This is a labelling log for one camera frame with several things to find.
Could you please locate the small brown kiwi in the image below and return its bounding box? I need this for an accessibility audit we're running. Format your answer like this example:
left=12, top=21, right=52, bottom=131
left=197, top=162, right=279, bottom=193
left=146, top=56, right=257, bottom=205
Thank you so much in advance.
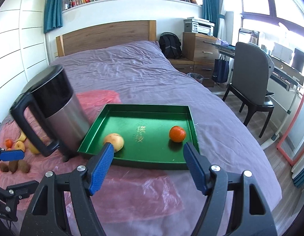
left=0, top=162, right=9, bottom=173

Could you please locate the orange tangerine with stem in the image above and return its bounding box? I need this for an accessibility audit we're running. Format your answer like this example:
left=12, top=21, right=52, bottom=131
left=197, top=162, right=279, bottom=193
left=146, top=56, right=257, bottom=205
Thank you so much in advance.
left=5, top=138, right=13, bottom=149

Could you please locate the yellow apple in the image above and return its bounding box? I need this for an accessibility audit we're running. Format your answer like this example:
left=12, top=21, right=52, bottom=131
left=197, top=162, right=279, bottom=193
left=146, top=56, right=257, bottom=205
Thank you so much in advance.
left=14, top=141, right=26, bottom=152

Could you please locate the large yellow-green apple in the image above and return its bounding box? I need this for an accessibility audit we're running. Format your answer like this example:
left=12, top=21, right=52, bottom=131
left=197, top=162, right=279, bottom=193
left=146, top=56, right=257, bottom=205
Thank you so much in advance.
left=27, top=140, right=40, bottom=155

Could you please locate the small yellow-red apple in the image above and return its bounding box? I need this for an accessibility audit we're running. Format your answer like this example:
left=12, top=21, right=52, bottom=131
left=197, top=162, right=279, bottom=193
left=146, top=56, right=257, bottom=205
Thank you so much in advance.
left=103, top=133, right=125, bottom=152

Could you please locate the yellow banana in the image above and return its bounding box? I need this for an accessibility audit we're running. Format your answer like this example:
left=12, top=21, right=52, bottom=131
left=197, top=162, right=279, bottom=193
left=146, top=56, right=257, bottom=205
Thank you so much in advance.
left=16, top=131, right=27, bottom=142

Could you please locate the black and steel kettle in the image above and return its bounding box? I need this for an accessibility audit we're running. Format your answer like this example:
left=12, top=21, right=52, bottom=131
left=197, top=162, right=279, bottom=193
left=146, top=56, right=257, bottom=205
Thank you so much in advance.
left=10, top=65, right=91, bottom=161

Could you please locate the red framed mirror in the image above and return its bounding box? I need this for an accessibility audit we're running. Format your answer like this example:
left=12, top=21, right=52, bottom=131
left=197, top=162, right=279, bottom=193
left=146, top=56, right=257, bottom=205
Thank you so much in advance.
left=277, top=93, right=304, bottom=166

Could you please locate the pink plastic sheet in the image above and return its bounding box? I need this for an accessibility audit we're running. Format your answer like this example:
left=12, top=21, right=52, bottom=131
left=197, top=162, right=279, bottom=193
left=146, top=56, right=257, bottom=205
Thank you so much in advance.
left=0, top=90, right=184, bottom=223

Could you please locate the white wardrobe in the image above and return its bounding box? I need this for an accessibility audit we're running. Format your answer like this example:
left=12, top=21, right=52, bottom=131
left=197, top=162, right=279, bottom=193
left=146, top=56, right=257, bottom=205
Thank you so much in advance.
left=0, top=0, right=49, bottom=124

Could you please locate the green tray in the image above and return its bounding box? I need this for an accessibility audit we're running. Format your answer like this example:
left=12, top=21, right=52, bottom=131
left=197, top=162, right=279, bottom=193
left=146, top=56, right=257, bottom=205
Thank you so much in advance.
left=78, top=104, right=199, bottom=170

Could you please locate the desk with keyboard tray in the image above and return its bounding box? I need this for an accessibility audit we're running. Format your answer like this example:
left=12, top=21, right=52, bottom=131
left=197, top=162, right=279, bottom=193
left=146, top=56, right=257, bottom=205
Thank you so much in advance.
left=210, top=38, right=304, bottom=148

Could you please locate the dark blue bag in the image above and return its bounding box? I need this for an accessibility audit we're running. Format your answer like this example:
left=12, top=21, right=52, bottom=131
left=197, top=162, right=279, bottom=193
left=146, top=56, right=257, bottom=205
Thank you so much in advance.
left=212, top=55, right=229, bottom=84

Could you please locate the teal curtain left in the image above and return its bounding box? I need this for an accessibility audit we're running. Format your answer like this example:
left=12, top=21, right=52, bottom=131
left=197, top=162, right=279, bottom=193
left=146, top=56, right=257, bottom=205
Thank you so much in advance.
left=44, top=0, right=63, bottom=34

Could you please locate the teal curtain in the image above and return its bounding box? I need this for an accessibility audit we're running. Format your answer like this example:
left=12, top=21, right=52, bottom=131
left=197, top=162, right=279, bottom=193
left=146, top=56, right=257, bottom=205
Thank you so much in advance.
left=202, top=0, right=225, bottom=37
left=44, top=0, right=63, bottom=34

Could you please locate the grey black chair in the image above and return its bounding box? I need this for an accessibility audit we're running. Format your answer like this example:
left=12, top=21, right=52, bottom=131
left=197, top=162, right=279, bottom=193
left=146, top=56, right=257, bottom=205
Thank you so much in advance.
left=222, top=42, right=275, bottom=137

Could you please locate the wooden headboard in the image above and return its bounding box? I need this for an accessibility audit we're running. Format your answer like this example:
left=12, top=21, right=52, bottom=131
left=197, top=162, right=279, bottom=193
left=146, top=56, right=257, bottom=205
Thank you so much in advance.
left=55, top=20, right=157, bottom=57

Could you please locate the wooden drawer cabinet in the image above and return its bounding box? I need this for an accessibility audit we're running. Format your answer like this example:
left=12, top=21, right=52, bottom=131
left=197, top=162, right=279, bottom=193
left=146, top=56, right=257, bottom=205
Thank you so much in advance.
left=169, top=32, right=219, bottom=87

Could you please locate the black backpack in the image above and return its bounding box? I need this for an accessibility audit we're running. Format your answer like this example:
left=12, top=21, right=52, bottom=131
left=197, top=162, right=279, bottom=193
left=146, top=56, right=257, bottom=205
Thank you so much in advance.
left=158, top=32, right=182, bottom=59

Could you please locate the grey printer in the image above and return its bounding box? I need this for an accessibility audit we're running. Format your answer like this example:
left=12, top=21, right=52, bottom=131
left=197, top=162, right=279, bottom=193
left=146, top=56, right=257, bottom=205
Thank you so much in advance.
left=183, top=17, right=215, bottom=36

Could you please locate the teal curtain right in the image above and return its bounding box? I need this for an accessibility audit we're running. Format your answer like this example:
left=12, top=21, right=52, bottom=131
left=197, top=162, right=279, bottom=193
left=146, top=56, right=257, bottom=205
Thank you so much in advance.
left=202, top=0, right=225, bottom=37

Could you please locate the wire waste basket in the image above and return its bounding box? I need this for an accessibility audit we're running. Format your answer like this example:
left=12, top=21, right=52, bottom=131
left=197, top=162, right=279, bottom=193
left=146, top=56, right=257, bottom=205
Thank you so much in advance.
left=187, top=73, right=204, bottom=84

